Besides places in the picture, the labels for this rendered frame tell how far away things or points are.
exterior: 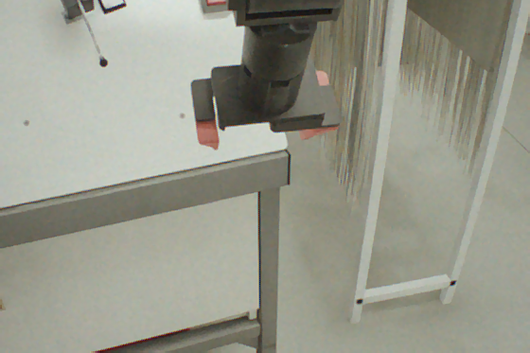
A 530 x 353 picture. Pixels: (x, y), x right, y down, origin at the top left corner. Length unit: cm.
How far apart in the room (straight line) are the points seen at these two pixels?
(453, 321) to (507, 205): 69
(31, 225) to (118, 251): 18
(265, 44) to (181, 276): 69
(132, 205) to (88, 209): 7
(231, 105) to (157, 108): 38
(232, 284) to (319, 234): 97
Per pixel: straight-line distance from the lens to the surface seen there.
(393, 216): 217
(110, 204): 87
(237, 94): 52
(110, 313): 109
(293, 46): 43
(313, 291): 184
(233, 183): 89
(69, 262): 99
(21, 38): 93
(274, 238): 106
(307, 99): 53
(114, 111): 88
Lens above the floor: 137
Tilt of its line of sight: 34 degrees down
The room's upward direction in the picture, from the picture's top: straight up
